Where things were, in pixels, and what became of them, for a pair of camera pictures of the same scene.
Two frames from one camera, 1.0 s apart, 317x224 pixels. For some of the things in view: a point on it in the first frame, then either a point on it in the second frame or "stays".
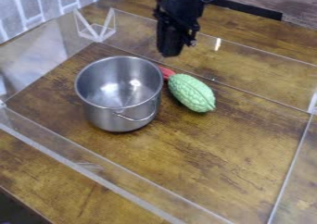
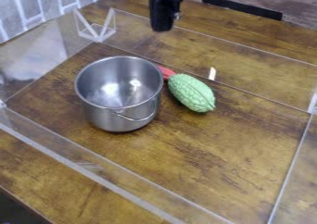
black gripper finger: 170,37 -> 162,11
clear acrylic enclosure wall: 206,136 stays
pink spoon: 166,71 stays
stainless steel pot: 121,89 stays
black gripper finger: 190,35 -> 176,10
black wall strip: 267,13 stays
